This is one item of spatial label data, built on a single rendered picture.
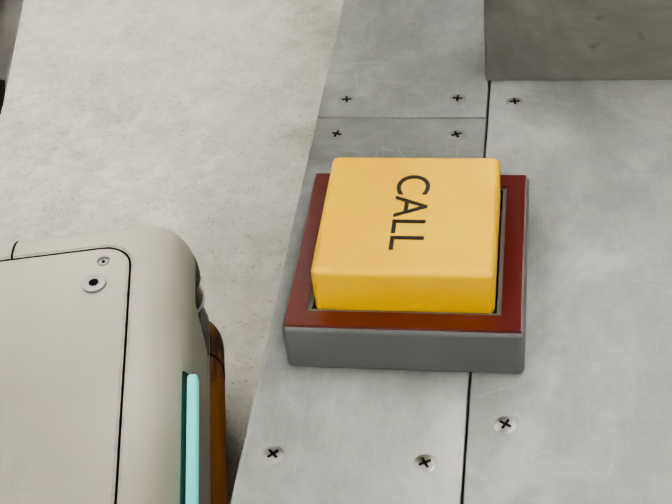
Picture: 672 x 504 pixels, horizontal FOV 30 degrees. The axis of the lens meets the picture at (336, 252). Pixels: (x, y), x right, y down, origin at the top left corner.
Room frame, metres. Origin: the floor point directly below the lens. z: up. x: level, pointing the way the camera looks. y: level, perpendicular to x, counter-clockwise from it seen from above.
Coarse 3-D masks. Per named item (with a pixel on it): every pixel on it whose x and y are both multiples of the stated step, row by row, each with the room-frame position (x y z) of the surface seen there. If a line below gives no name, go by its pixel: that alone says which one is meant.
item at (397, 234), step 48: (336, 192) 0.33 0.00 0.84; (384, 192) 0.33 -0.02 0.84; (432, 192) 0.33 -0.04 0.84; (480, 192) 0.32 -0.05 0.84; (336, 240) 0.31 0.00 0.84; (384, 240) 0.30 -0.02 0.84; (432, 240) 0.30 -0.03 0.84; (480, 240) 0.30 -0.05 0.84; (336, 288) 0.29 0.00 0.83; (384, 288) 0.29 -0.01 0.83; (432, 288) 0.29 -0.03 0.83; (480, 288) 0.28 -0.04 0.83
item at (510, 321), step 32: (320, 192) 0.35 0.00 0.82; (512, 192) 0.34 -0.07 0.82; (512, 224) 0.32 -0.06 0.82; (512, 256) 0.31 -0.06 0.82; (512, 288) 0.29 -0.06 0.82; (288, 320) 0.29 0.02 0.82; (320, 320) 0.29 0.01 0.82; (352, 320) 0.29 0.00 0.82; (384, 320) 0.28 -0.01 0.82; (416, 320) 0.28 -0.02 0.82; (448, 320) 0.28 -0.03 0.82; (480, 320) 0.28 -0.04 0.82; (512, 320) 0.28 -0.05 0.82
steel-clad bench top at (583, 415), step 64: (384, 0) 0.51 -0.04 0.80; (448, 0) 0.50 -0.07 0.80; (384, 64) 0.46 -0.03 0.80; (448, 64) 0.45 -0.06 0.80; (320, 128) 0.42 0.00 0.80; (384, 128) 0.41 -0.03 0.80; (448, 128) 0.41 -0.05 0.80; (512, 128) 0.40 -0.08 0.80; (576, 128) 0.40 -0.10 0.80; (640, 128) 0.39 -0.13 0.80; (576, 192) 0.36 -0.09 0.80; (640, 192) 0.35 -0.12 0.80; (576, 256) 0.32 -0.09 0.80; (640, 256) 0.32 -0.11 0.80; (576, 320) 0.29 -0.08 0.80; (640, 320) 0.29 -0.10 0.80; (320, 384) 0.28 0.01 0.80; (384, 384) 0.27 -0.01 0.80; (448, 384) 0.27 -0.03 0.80; (512, 384) 0.27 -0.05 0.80; (576, 384) 0.26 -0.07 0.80; (640, 384) 0.26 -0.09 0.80; (256, 448) 0.25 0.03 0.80; (320, 448) 0.25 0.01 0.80; (384, 448) 0.25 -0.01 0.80; (448, 448) 0.24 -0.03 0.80; (512, 448) 0.24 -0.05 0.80; (576, 448) 0.24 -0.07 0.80; (640, 448) 0.24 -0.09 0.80
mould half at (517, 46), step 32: (512, 0) 0.43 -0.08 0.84; (544, 0) 0.43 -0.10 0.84; (576, 0) 0.43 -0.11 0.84; (608, 0) 0.42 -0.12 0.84; (640, 0) 0.42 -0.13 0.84; (512, 32) 0.43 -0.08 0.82; (544, 32) 0.43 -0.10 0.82; (576, 32) 0.43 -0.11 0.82; (608, 32) 0.42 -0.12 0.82; (640, 32) 0.42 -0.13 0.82; (512, 64) 0.43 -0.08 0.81; (544, 64) 0.43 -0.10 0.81; (576, 64) 0.43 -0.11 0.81; (608, 64) 0.42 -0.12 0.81; (640, 64) 0.42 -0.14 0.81
